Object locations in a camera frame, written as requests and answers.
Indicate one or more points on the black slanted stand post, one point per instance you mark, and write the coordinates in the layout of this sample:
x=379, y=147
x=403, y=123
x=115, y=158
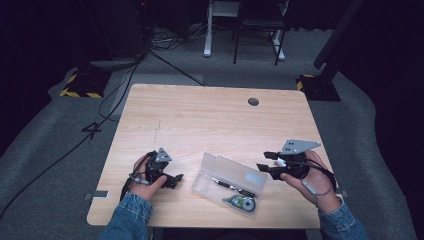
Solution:
x=336, y=36

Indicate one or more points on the green correction tape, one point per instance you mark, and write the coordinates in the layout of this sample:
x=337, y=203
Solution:
x=241, y=202

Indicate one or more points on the person's left hand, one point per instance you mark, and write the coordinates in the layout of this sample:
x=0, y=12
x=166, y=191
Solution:
x=146, y=190

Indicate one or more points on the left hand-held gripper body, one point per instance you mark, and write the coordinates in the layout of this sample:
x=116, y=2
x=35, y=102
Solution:
x=156, y=168

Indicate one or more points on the dark equipment cabinet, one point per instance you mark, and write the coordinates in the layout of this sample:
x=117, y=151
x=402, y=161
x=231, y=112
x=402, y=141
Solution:
x=116, y=26

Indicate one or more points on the black pen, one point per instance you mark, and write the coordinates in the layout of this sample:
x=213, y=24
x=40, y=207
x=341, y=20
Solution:
x=230, y=185

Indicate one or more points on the metal table edge bracket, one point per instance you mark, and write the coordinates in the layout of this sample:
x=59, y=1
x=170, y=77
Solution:
x=96, y=195

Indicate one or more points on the black yellow striped stand base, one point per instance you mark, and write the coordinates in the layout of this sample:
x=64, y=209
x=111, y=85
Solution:
x=85, y=86
x=316, y=88

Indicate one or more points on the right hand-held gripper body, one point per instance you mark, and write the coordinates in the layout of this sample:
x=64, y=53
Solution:
x=293, y=163

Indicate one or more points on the white desk frame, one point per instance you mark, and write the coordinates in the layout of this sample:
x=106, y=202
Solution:
x=208, y=30

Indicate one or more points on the person's right hand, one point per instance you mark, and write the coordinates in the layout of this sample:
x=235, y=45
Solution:
x=316, y=186

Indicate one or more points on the black metal chair frame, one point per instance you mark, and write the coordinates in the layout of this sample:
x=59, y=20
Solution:
x=258, y=23

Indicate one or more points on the translucent plastic pencil case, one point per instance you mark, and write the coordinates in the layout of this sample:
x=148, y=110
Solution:
x=233, y=176

